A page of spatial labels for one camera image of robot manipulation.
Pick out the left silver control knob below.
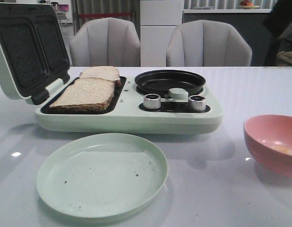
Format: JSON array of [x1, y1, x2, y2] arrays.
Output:
[[143, 94, 161, 110]]

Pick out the fruit bowl on counter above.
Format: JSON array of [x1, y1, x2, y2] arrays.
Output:
[[239, 0, 260, 9]]

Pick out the bread slice with brown crust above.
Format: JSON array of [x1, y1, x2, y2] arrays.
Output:
[[79, 66, 122, 87]]

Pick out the left grey upholstered chair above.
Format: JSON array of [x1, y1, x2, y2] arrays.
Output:
[[70, 17, 141, 67]]

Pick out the mint green breakfast maker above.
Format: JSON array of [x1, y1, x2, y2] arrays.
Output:
[[35, 75, 223, 134]]

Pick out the right silver control knob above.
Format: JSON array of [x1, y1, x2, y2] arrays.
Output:
[[188, 95, 206, 112]]

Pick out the dark grey counter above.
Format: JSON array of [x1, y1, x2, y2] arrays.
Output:
[[183, 9, 273, 66]]

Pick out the black round frying pan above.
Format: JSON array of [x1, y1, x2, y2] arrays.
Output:
[[134, 70, 206, 97]]

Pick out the white cabinet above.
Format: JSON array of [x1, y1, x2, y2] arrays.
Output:
[[140, 0, 184, 67]]

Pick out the grey upholstered chair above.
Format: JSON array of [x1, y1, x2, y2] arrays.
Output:
[[166, 20, 252, 67], [70, 17, 141, 67]]

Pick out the right grey upholstered chair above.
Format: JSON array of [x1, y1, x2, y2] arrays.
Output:
[[166, 20, 252, 67]]

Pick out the silver control knob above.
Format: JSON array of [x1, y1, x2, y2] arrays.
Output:
[[188, 95, 206, 112], [143, 94, 161, 110]]

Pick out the mint green hinged lid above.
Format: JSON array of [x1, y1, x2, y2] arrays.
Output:
[[0, 3, 70, 105]]

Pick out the mint green round plate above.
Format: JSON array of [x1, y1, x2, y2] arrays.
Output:
[[36, 133, 168, 222]]

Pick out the pink bowl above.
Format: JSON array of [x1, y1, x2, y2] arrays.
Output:
[[243, 114, 292, 178]]

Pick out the red barrier tape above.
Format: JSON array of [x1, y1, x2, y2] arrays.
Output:
[[78, 12, 133, 18]]

